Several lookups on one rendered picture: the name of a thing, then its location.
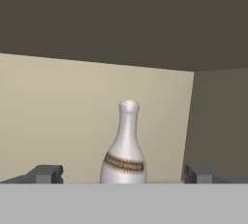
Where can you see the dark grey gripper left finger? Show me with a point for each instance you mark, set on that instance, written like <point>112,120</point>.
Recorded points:
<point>45,173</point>

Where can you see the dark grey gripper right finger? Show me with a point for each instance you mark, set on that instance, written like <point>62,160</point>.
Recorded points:
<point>201,173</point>

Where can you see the white liquor bottle brown band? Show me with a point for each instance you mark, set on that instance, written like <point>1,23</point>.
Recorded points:
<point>125,156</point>

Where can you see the beige cabinet interior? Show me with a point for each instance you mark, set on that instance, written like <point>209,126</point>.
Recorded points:
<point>64,72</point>

